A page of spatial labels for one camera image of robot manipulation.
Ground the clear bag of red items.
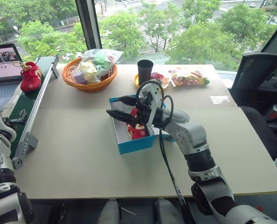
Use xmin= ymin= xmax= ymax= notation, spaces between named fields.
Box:
xmin=150 ymin=71 xmax=171 ymax=90

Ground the red plush toy on conveyor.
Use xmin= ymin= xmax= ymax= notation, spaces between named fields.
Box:
xmin=20 ymin=61 xmax=43 ymax=92

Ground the yellow round lid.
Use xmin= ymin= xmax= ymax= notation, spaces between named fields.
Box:
xmin=134 ymin=73 xmax=153 ymax=88

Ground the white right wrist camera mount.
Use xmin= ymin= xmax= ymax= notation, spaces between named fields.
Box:
xmin=138 ymin=83 xmax=164 ymax=128

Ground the grey open laptop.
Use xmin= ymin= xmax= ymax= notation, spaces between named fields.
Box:
xmin=0 ymin=43 xmax=25 ymax=107

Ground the clear bag of colourful sweets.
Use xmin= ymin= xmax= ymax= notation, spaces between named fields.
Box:
xmin=168 ymin=67 xmax=210 ymax=88

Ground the green conveyor belt aluminium frame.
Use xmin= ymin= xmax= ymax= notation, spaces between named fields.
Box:
xmin=9 ymin=55 xmax=60 ymax=170

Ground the blue cardboard shoebox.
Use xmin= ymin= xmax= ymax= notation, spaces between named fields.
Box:
xmin=109 ymin=94 xmax=177 ymax=155

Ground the black plastic cup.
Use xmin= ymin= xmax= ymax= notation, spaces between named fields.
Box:
xmin=137 ymin=59 xmax=154 ymax=86

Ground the black conveyor clamp bracket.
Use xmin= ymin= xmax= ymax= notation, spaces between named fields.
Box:
xmin=3 ymin=109 xmax=28 ymax=125

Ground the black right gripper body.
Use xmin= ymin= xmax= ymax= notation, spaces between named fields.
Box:
xmin=131 ymin=91 xmax=153 ymax=129

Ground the dark window frame pillar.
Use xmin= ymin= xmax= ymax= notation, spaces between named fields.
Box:
xmin=75 ymin=0 xmax=103 ymax=51

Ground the grey rounded robot leg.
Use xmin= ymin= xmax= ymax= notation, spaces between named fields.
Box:
xmin=155 ymin=197 xmax=184 ymax=224
xmin=97 ymin=198 xmax=120 ymax=224

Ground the clear bag of colourful blocks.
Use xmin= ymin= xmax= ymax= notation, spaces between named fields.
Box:
xmin=70 ymin=49 xmax=124 ymax=85

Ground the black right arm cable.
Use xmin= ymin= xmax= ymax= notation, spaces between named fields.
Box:
xmin=135 ymin=80 xmax=187 ymax=206

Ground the red plush toy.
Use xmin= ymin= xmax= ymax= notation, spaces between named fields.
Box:
xmin=20 ymin=61 xmax=43 ymax=92
xmin=125 ymin=107 xmax=151 ymax=140

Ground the black mesh office chair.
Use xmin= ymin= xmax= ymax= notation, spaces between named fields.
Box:
xmin=230 ymin=52 xmax=277 ymax=161

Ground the orange wicker basket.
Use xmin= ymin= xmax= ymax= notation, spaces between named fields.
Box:
xmin=61 ymin=57 xmax=118 ymax=92

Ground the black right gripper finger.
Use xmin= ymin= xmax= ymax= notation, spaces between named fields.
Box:
xmin=106 ymin=110 xmax=136 ymax=123
xmin=117 ymin=95 xmax=137 ymax=106

